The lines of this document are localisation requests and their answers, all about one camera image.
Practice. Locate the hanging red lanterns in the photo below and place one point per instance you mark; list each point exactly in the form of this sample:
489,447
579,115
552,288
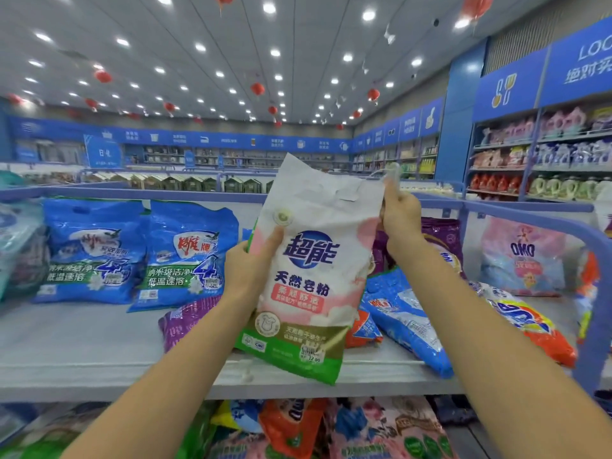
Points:
477,4

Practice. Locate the person's left hand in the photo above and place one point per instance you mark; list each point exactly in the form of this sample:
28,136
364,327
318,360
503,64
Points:
250,272

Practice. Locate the row of pale bottles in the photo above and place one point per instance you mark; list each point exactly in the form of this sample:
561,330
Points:
430,186

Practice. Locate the white washing powder bags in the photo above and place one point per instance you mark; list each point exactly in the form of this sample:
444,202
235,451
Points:
604,210

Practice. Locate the wall rack with pink goods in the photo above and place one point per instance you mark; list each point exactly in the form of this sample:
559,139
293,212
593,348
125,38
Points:
535,157

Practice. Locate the purple detergent bag gold oval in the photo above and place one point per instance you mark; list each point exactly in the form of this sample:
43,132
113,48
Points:
445,239
379,258

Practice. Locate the far wall racks with goods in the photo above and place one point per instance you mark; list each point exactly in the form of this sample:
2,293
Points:
287,159

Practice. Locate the pile of pink detergent bags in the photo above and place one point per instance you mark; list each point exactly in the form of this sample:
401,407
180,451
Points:
382,430

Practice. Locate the person's left forearm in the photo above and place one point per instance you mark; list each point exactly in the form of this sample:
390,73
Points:
163,387

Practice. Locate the blue sign with utensil icons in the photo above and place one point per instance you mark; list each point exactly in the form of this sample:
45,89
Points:
507,90

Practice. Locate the small orange detergent bag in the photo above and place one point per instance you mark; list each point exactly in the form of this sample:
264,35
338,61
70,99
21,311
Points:
535,331

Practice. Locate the grey shelf with blue frame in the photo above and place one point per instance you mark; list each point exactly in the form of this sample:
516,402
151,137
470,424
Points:
96,349

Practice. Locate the blue detergent bag green band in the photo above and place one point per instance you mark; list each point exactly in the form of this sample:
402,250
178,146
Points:
186,263
91,253

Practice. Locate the person's right forearm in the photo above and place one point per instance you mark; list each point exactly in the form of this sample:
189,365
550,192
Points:
507,368

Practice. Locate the person's right hand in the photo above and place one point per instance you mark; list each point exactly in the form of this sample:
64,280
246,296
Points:
403,229

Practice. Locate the blue wall sign band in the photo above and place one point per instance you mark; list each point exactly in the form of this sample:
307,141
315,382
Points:
239,143

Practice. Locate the blue sign white lettering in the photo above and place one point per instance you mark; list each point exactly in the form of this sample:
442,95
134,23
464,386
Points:
579,62

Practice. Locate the small blue hanging sign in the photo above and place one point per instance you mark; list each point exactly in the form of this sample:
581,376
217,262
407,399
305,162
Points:
103,153

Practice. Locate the pink detergent bag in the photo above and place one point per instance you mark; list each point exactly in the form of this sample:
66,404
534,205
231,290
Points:
521,258

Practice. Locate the row of green boxes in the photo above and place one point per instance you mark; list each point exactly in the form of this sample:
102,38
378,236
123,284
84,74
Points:
172,183

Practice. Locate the ceiling spotlights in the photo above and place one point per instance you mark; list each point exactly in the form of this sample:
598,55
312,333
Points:
369,14

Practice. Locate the purple detergent bag white label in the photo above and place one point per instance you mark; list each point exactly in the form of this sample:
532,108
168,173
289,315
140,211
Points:
186,325

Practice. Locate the white green detergent bag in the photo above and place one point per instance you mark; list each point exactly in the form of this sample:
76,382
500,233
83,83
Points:
316,263

